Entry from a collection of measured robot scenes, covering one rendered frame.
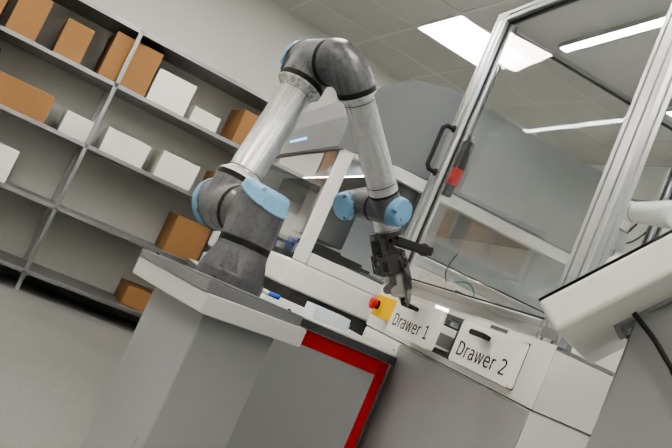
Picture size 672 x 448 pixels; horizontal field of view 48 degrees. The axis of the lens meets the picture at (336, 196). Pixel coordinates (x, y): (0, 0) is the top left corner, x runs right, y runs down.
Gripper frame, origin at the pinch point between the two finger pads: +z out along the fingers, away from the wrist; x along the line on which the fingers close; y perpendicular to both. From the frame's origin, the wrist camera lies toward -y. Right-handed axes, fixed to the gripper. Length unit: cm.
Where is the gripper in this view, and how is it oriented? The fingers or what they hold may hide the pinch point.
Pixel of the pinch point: (406, 300)
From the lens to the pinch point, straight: 214.1
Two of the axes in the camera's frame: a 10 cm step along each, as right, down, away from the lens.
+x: 3.1, 0.2, -9.5
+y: -9.4, 1.8, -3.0
